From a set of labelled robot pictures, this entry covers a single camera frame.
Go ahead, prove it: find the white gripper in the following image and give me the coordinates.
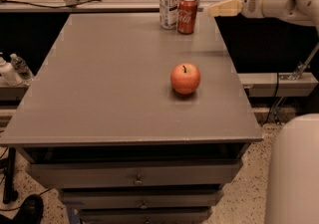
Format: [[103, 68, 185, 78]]
[[207, 0, 264, 18]]

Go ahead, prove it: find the red coke can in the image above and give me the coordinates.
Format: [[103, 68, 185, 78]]
[[177, 0, 197, 34]]

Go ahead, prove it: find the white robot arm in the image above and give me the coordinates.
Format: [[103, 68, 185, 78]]
[[206, 0, 319, 224]]

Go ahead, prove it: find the clear plastic water bottle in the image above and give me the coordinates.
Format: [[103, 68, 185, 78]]
[[159, 0, 180, 31]]

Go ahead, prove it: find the small clear bottle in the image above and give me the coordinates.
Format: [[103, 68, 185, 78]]
[[10, 53, 34, 85]]

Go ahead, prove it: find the white squeeze bottle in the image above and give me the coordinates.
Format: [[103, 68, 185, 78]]
[[0, 57, 22, 87]]

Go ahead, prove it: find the red apple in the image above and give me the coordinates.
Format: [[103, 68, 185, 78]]
[[170, 63, 201, 96]]

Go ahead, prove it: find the grey drawer cabinet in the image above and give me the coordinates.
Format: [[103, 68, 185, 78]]
[[1, 13, 261, 224]]

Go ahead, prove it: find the top drawer knob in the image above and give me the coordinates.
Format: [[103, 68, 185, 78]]
[[134, 175, 144, 186]]

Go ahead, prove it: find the drawer knob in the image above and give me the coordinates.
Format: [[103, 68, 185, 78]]
[[140, 201, 149, 210], [134, 175, 144, 186]]

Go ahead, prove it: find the middle drawer knob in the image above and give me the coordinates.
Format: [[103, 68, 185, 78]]
[[140, 201, 149, 210]]

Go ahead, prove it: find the black shoe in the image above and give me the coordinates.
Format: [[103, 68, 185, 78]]
[[13, 194, 44, 224]]

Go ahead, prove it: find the black stand leg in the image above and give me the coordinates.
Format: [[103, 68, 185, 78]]
[[0, 147, 18, 204]]

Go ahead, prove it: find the black cable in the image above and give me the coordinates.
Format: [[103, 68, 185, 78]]
[[0, 0, 104, 9]]

